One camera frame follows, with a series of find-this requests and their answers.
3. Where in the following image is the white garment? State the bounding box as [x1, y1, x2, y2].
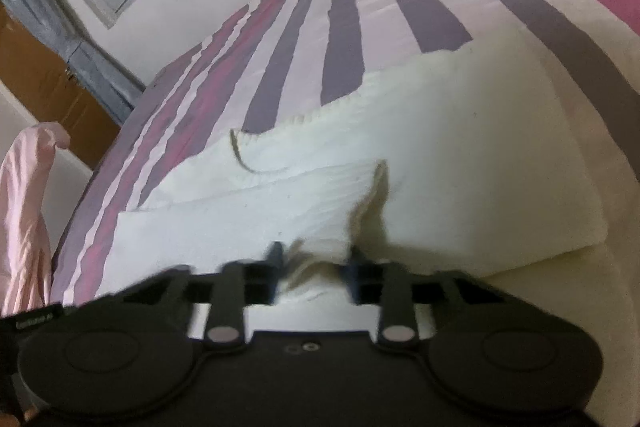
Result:
[95, 42, 609, 308]

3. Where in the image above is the grey curtain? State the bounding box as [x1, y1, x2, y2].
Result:
[0, 0, 147, 128]

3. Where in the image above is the purple pink striped bed sheet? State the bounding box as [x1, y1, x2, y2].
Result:
[50, 0, 640, 308]

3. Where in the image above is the brown cardboard box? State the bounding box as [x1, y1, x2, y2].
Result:
[0, 2, 122, 168]

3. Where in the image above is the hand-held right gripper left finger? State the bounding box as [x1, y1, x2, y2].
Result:
[119, 242, 284, 354]

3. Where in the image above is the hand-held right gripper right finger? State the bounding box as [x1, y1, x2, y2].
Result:
[346, 246, 502, 353]

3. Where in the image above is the pale pink cloth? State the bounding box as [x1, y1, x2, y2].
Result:
[0, 122, 72, 319]

